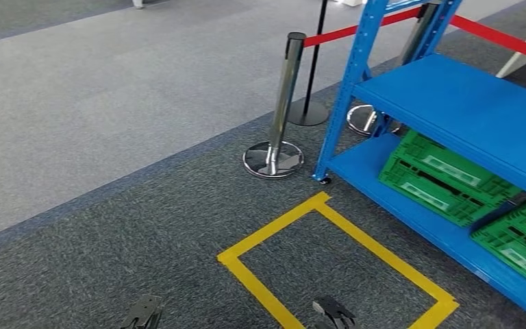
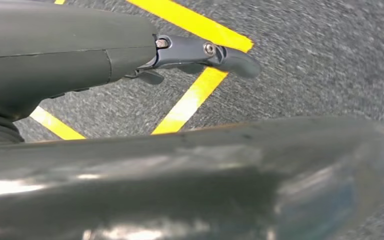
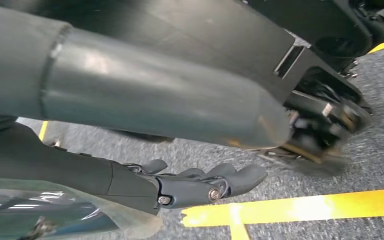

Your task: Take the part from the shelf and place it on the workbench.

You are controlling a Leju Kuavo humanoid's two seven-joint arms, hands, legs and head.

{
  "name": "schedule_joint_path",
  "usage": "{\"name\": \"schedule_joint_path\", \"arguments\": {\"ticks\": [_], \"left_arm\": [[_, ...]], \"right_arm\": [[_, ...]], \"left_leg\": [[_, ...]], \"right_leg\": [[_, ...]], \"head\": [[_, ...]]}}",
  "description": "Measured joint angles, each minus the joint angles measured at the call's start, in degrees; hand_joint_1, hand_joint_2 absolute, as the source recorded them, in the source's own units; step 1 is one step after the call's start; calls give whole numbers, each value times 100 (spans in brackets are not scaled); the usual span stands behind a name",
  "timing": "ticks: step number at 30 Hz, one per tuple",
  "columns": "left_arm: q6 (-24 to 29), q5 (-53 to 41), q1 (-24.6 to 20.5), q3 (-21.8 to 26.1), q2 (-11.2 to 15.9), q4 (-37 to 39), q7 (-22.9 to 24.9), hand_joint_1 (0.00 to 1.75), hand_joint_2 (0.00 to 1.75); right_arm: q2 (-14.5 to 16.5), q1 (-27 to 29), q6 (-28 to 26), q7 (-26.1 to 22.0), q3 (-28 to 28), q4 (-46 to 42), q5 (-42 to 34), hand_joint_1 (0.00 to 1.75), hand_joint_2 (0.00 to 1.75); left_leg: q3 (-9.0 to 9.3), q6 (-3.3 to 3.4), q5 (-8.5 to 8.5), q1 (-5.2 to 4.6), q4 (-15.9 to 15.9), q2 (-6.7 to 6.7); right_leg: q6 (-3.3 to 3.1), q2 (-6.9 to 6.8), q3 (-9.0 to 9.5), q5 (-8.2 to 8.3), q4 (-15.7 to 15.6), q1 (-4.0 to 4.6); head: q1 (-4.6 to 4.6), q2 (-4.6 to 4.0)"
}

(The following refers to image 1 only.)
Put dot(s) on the blue metal shelf rack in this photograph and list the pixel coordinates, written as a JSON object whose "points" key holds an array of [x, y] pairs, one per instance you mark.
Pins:
{"points": [[449, 104]]}

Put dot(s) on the black robot right foot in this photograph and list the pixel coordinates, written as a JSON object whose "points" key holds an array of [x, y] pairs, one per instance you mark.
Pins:
{"points": [[333, 313]]}

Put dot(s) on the black robot foot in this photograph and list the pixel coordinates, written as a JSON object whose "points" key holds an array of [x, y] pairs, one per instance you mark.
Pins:
{"points": [[143, 313], [333, 313]]}

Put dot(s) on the red barrier belt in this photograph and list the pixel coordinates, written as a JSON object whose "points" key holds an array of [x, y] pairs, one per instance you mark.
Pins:
{"points": [[503, 41], [358, 28]]}

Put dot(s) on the black robot left foot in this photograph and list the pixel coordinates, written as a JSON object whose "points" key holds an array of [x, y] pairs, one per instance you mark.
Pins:
{"points": [[143, 313]]}

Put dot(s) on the white furniture leg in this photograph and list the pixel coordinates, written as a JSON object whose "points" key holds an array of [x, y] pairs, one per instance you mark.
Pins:
{"points": [[138, 3]]}

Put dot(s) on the black stanchion post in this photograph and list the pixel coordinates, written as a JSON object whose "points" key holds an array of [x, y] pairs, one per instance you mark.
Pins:
{"points": [[308, 113]]}

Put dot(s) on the chrome stanchion post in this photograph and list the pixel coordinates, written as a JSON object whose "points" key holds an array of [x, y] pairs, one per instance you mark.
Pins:
{"points": [[422, 32], [285, 91]]}

